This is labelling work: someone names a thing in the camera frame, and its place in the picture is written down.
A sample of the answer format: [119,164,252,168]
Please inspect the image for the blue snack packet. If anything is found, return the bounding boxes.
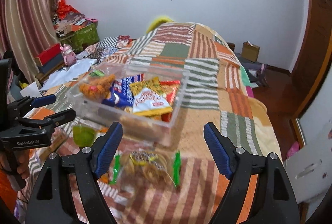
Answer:
[102,74,145,108]

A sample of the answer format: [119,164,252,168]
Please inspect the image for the red snack packet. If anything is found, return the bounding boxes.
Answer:
[159,80,181,121]

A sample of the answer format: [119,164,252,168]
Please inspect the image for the striped pink beige curtain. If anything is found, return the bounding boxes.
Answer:
[0,0,66,85]

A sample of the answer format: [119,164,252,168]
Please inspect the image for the checkered patchwork cloth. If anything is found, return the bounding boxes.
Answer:
[85,35,136,62]

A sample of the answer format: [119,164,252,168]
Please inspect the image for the brown cardboard box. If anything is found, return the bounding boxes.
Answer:
[242,41,260,63]

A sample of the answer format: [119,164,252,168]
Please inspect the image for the wooden wardrobe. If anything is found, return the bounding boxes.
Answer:
[285,0,332,121]

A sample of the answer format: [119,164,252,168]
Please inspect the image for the white cabinet with stickers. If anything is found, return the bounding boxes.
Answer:
[282,69,332,205]

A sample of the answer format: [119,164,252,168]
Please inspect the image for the yellow white snack packet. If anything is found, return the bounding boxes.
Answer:
[129,76,173,117]

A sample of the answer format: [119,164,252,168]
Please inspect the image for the pink plush toy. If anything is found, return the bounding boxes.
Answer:
[60,44,76,67]

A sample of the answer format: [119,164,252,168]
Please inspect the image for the clear plastic container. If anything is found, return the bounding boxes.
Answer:
[66,62,191,147]

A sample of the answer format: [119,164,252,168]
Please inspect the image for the dark grey box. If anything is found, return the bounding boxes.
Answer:
[38,54,66,75]

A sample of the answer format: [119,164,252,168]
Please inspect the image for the person's left hand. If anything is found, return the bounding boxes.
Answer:
[16,148,30,180]

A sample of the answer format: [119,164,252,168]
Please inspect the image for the red box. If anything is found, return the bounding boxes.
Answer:
[34,43,63,65]

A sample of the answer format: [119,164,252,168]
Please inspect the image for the green storage box with clutter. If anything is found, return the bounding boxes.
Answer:
[53,0,99,38]

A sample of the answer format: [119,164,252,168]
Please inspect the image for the yellow foam tube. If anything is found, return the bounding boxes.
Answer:
[145,14,177,33]

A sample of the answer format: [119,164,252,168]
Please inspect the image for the grey bag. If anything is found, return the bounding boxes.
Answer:
[234,54,269,88]

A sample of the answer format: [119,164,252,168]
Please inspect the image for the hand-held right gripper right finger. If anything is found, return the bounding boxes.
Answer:
[203,122,302,224]

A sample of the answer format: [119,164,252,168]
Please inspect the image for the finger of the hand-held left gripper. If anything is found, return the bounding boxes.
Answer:
[38,109,77,134]
[21,94,57,113]

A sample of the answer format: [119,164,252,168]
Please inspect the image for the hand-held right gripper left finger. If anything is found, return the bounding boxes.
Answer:
[24,122,123,224]

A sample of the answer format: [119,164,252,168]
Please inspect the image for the white cloth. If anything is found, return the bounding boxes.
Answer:
[40,58,98,91]

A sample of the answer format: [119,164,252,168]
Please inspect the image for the pink slippers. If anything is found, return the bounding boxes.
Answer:
[286,141,300,160]

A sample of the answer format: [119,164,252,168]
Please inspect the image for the tan snack packet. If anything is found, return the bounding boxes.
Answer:
[41,131,68,160]

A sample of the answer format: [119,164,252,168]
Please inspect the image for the clear packet of orange puffs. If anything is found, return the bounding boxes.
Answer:
[78,70,116,100]

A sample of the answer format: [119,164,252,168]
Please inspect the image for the clear cookie packet green ends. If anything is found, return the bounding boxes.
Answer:
[108,149,182,188]

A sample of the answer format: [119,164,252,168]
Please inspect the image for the patchwork striped blanket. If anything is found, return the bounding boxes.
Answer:
[16,21,284,224]

